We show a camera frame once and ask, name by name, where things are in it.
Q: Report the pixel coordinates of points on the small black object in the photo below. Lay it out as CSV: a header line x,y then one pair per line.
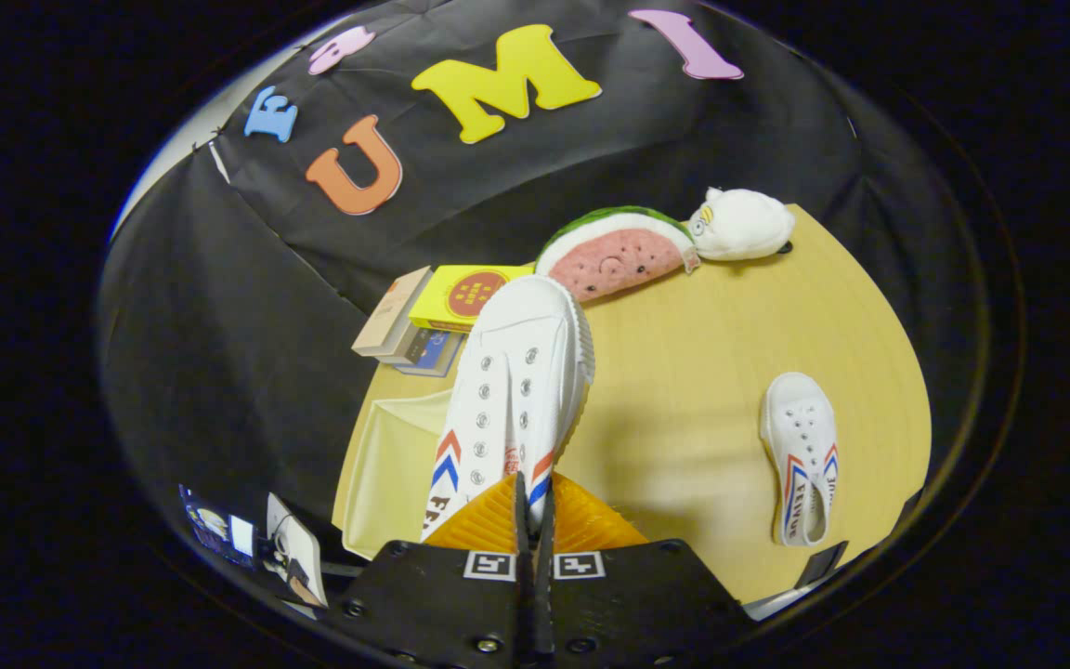
x,y
820,564

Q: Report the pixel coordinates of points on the white printed card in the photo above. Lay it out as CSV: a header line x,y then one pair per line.
x,y
298,553

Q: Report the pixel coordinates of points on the white plush toy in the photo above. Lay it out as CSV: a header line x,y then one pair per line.
x,y
744,228

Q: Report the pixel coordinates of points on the white shoe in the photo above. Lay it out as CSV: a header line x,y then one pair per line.
x,y
800,446
521,372

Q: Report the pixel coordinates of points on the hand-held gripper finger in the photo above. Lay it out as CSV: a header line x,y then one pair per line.
x,y
523,520
544,525

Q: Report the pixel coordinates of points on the blue book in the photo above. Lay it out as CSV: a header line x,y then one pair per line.
x,y
433,351

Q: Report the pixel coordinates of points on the blue printed box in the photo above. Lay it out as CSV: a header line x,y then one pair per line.
x,y
219,530

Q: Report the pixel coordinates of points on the yellow book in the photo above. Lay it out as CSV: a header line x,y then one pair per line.
x,y
461,295

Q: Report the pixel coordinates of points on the watermelon slice plush toy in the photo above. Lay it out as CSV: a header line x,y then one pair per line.
x,y
619,255

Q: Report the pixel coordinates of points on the beige storage box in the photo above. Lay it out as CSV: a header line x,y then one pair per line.
x,y
386,474

